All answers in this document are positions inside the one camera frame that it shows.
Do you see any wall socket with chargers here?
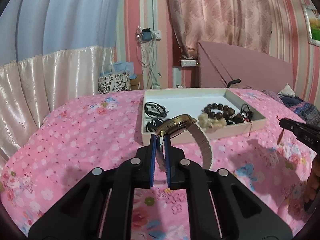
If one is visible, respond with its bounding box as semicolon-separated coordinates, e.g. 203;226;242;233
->
136;26;162;43

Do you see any red cord amber pendant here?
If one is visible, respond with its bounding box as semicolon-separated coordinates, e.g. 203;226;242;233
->
275;115;284;145

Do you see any white pillow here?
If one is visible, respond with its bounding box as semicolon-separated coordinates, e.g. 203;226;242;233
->
278;83;296;98

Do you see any brown cardboard box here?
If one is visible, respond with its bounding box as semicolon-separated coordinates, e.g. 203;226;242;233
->
130;75;141;90

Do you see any dark patterned blanket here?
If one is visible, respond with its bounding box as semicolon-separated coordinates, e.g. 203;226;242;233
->
280;96;320;126

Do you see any white power strip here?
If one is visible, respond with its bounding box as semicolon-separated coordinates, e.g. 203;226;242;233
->
181;60;199;67

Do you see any purple dotted cloth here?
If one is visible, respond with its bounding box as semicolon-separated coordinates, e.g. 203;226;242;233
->
262;90;283;104

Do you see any gold watch white strap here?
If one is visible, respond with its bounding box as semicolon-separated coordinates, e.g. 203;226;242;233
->
154;114;213;174

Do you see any blue and cream curtain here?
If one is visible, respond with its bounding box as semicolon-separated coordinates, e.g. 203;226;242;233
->
1;0;119;160

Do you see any pink patterned curtain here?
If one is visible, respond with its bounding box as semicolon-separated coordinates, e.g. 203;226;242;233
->
168;0;272;59

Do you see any framed landscape picture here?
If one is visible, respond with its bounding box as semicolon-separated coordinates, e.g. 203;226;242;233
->
303;4;320;47

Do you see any pink floral bed sheet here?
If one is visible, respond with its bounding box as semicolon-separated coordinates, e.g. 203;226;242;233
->
1;89;315;239

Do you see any person right hand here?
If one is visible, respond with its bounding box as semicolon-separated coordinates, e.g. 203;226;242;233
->
304;155;320;213

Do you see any black braided cord bracelet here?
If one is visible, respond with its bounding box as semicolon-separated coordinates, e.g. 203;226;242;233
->
144;101;169;119

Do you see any white shallow tray box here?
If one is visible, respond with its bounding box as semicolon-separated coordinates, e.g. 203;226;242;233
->
143;88;266;140

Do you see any dark wooden bead bracelet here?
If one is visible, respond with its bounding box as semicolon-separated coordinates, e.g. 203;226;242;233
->
203;103;235;122

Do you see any black hair claw clip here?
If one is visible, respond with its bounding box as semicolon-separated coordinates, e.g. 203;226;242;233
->
145;118;166;133

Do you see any pink headboard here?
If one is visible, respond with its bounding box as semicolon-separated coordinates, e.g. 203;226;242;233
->
197;41;293;92

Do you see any red string bracelet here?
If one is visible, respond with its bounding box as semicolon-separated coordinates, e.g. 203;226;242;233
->
243;118;254;138

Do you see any black cord pendant necklace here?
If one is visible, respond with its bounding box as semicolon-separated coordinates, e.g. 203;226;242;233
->
240;103;254;120

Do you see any light blue paper bag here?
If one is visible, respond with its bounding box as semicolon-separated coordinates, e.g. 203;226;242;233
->
113;61;135;75

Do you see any black white floral bag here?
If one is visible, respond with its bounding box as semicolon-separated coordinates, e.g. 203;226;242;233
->
98;72;131;94

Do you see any cream scrunchie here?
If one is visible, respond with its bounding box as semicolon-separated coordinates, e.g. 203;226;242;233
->
198;113;227;131

